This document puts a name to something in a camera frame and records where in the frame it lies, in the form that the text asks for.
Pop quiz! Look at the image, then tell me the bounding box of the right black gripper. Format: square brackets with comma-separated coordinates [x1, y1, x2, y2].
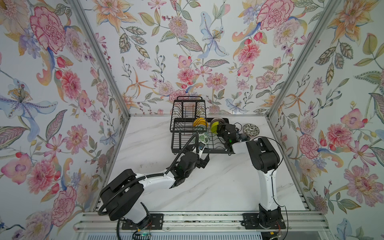
[217, 119, 232, 146]

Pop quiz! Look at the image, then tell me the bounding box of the lime green plastic bowl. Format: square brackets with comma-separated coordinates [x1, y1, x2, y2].
[210, 121, 221, 134]

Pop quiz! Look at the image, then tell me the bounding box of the green leaf pattern bowl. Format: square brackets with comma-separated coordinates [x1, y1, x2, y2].
[199, 133, 210, 145]

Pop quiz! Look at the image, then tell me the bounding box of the yellow plastic bowl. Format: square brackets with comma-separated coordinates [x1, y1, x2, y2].
[193, 117, 208, 128]

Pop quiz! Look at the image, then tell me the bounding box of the black wire dish rack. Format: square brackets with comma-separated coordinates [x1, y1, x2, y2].
[170, 96, 234, 155]

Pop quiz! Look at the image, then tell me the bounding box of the pink striped ceramic bowl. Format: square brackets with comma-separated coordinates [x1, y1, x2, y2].
[210, 117, 226, 125]

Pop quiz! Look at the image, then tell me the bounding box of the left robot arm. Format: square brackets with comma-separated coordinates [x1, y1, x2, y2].
[98, 134, 210, 226]

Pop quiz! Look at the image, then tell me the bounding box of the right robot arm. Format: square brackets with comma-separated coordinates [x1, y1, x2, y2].
[212, 123, 284, 229]

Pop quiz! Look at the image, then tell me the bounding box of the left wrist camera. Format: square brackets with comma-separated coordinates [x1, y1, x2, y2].
[196, 142, 206, 157]

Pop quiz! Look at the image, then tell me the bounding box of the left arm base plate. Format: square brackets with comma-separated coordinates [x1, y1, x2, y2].
[121, 214, 164, 231]

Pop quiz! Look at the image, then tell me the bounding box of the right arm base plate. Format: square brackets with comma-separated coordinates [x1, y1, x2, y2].
[241, 212, 287, 230]

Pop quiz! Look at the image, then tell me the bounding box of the aluminium mounting rail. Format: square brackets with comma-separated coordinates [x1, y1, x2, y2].
[74, 211, 330, 233]

